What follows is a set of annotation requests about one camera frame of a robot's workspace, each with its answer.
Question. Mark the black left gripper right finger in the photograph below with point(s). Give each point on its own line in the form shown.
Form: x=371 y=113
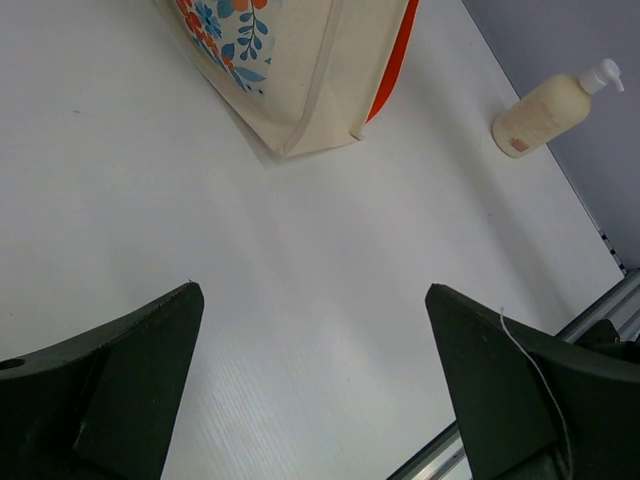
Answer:
x=525 y=400

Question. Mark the right side aluminium rail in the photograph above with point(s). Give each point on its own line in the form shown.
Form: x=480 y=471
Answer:
x=613 y=252

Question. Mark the aluminium mounting rail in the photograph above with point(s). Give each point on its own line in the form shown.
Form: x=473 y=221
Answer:
x=500 y=400

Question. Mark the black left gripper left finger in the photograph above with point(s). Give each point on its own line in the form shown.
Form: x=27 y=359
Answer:
x=102 y=404

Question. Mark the beige canvas tote bag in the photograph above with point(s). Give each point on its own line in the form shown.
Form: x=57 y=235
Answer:
x=305 y=76

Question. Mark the cream pump lotion bottle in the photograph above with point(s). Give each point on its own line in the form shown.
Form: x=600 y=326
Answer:
x=555 y=106

